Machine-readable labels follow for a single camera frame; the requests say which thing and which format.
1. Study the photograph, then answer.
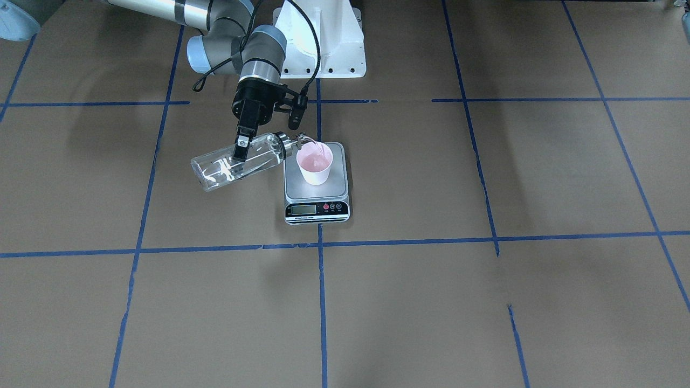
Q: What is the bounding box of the glass sauce bottle metal spout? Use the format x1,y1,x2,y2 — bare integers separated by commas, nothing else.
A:
190,131,316,192

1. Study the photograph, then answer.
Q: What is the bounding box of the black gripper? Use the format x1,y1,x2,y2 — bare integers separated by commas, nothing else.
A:
232,78,284,162

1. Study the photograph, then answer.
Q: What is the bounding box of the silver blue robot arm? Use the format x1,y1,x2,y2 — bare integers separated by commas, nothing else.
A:
109,1,288,162

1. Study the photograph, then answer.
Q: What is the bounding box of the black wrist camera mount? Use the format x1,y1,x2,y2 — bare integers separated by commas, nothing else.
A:
273,88,309,131

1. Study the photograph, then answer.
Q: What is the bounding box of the silver digital kitchen scale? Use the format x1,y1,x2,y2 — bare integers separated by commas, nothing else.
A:
283,142,351,224

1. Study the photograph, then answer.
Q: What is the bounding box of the black camera cable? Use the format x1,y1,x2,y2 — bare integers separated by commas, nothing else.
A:
192,0,322,95

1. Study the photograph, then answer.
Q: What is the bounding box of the pink paper cup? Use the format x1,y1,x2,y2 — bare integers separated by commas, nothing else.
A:
296,142,334,186

